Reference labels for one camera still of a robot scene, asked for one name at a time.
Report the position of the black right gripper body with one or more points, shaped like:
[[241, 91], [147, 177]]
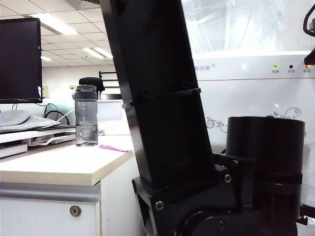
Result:
[[311, 59]]

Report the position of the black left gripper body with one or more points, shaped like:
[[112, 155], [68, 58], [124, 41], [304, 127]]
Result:
[[310, 210]]

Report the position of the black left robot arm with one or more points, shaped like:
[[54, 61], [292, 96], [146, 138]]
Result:
[[160, 98]]

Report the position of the white water dispenser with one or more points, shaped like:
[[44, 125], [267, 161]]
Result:
[[246, 86]]

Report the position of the plastic-wrapped water jug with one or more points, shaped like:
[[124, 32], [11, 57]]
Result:
[[233, 24]]

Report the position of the white desk partition panel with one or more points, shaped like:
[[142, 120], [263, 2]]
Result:
[[110, 110]]

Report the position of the small grey desk object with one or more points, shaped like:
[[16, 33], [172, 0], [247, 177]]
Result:
[[100, 132]]

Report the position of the frosted glass desk partition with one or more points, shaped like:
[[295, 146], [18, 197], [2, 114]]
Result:
[[62, 104]]

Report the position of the black shelf rack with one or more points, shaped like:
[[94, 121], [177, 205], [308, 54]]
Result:
[[108, 72]]

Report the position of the black flat screen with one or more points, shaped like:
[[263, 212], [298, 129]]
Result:
[[110, 96]]

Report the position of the ceiling light strip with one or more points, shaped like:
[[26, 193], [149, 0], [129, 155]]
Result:
[[93, 53], [104, 52]]

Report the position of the pink paper sheet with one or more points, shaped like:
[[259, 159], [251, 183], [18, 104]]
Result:
[[112, 147]]

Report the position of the black office chair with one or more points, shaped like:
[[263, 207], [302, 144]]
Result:
[[91, 81]]

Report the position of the grey bottle with black lid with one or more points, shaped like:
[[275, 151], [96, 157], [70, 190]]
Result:
[[86, 110]]

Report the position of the ceiling air vent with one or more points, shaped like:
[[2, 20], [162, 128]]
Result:
[[85, 2]]

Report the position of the round metal drawer lock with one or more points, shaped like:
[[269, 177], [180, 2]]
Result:
[[75, 211]]

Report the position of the wide ceiling light panel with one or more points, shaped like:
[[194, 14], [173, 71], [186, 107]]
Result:
[[54, 23]]

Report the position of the small ceiling light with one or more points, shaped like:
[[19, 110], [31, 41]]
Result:
[[45, 58]]

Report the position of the beige cardboard box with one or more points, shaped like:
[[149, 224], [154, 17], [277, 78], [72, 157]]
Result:
[[45, 92]]

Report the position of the white drawer cabinet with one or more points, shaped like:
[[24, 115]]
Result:
[[37, 221]]

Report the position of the black computer monitor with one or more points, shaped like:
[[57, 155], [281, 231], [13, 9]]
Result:
[[19, 61]]

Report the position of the grey felt sleeve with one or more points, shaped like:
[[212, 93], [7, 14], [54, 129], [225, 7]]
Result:
[[24, 121]]

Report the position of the white monitor riser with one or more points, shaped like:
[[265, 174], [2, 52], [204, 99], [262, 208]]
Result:
[[14, 137]]

